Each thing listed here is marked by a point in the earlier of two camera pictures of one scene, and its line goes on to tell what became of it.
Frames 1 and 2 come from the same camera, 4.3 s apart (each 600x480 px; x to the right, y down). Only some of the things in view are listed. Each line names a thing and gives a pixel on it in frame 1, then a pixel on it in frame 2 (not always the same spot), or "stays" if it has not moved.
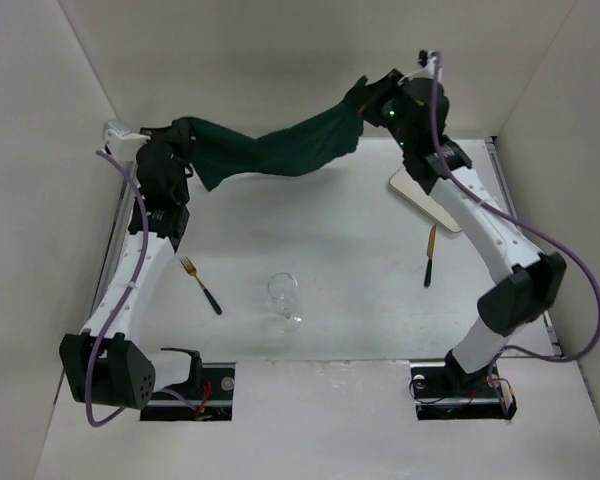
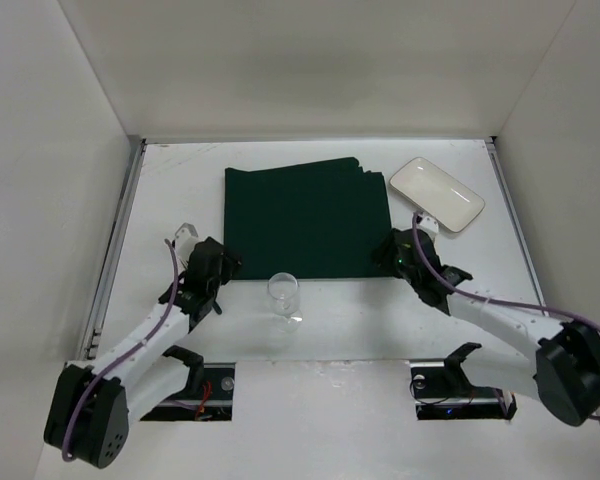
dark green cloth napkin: [220, 151] -> [319, 220]
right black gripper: [376, 95] -> [387, 256]
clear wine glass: [283, 288] stays
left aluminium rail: [119, 234] stays
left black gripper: [172, 138] -> [225, 261]
